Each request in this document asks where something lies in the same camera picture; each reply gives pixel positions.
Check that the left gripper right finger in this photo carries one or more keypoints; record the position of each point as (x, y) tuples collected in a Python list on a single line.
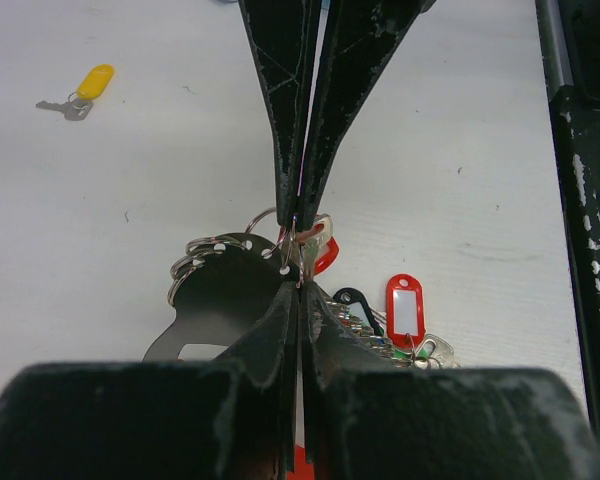
[(368, 419)]

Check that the yellow tag key right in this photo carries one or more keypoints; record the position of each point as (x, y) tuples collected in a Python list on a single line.
[(80, 102)]

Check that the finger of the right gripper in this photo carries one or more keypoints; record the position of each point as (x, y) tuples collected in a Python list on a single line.
[(282, 36), (359, 40)]

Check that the black key tag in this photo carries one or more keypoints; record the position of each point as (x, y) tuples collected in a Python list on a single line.
[(358, 306)]

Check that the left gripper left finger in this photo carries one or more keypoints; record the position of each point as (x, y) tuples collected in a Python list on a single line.
[(229, 418)]

